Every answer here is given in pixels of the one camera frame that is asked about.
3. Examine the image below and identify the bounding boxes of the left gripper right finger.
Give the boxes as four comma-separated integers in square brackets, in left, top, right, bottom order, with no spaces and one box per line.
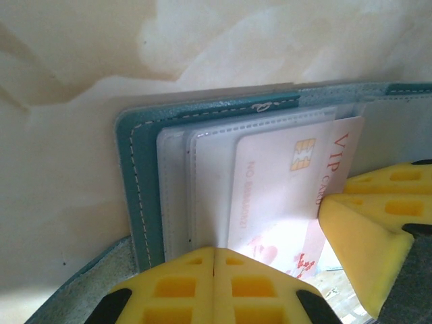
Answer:
[213,246,342,324]

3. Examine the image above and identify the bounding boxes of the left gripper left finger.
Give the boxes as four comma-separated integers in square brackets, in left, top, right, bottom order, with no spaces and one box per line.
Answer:
[86,246,216,324]

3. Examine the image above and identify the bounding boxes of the white VIP card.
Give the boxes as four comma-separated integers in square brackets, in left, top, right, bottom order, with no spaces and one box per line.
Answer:
[225,115,368,283]

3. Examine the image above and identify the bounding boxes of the teal leather card holder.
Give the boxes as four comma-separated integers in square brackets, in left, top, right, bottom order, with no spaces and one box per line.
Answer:
[26,80,432,324]

